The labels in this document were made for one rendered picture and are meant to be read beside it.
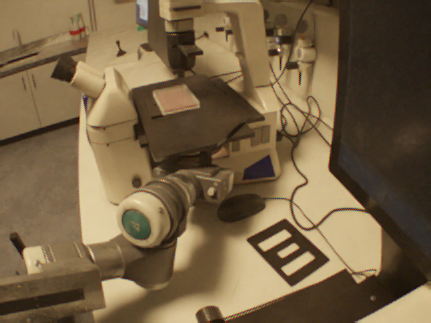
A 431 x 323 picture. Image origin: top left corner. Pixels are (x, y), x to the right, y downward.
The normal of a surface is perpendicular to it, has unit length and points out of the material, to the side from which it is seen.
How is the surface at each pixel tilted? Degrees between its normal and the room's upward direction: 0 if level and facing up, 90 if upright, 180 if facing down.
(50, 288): 71
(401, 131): 93
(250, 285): 0
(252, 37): 90
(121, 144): 90
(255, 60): 90
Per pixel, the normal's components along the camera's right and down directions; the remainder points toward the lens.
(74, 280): 0.65, 0.11
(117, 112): 0.35, 0.48
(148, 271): 0.54, 0.36
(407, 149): -0.93, 0.27
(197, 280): -0.04, -0.81
